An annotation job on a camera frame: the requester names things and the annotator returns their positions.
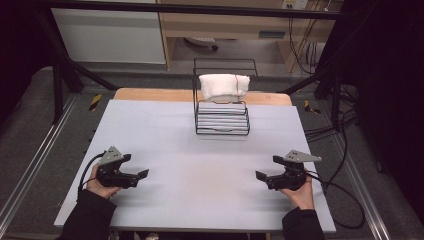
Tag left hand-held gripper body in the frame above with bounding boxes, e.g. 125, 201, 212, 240
95, 145, 140, 190

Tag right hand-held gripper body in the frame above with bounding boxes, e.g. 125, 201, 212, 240
265, 149, 323, 192

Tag black wire rack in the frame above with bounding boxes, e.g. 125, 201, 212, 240
191, 57, 260, 137

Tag white towel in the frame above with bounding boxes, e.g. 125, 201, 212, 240
198, 73, 251, 103

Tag person's left hand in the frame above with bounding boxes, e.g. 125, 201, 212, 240
85, 163, 121, 200

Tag person's right hand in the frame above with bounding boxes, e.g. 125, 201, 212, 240
279, 176, 316, 211

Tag pale foam table mat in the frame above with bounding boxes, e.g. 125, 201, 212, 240
53, 99, 337, 234

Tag white cabinet panel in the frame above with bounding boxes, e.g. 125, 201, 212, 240
50, 7, 167, 65

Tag office chair base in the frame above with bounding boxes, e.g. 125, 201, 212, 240
183, 36, 220, 52

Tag light wooden desk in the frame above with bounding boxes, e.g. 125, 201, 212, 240
156, 0, 345, 71

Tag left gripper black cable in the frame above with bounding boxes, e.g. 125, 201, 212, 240
76, 151, 106, 202

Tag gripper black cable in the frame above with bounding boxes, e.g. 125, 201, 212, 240
304, 169, 366, 231
76, 151, 106, 202

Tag bundle of black floor cables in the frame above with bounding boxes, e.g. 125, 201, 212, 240
304, 83, 360, 144

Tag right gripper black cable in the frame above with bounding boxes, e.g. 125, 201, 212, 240
304, 169, 366, 231

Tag aluminium floor rail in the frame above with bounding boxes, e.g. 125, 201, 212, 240
332, 132, 392, 240
0, 94, 80, 228

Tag black metal frame leg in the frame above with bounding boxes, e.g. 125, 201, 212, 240
280, 59, 345, 132
33, 9, 120, 125

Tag hanging cables under desk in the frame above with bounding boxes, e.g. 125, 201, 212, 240
287, 16, 327, 76

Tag white wall socket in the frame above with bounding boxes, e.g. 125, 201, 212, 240
281, 0, 310, 11

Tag black metal frame crossbar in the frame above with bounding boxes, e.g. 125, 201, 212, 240
33, 0, 355, 21

